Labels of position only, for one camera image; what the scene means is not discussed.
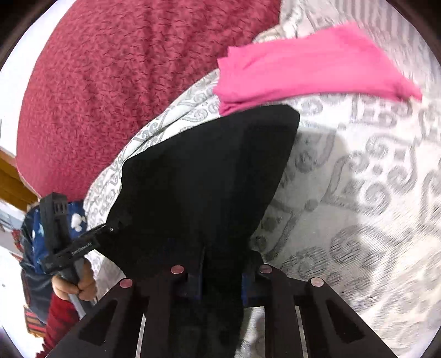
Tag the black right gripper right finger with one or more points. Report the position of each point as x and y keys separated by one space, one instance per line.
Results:
x=307 y=318

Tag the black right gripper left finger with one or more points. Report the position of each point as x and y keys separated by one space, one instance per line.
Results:
x=144 y=316

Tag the black pants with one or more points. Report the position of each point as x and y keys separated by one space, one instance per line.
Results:
x=182 y=222

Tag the red sleeve forearm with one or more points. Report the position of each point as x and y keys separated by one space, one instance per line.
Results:
x=62 y=317

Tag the left hand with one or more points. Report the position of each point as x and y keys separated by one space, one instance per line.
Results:
x=86 y=288

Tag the blue star patterned cloth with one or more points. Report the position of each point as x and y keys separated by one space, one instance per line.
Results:
x=36 y=284

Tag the white grey patterned bedsheet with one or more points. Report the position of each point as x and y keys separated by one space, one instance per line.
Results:
x=358 y=204

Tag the red textured blanket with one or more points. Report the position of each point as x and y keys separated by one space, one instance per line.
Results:
x=108 y=69

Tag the folded pink garment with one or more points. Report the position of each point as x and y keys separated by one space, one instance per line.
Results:
x=340 y=59

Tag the wooden bed frame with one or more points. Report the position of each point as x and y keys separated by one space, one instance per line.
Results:
x=12 y=189

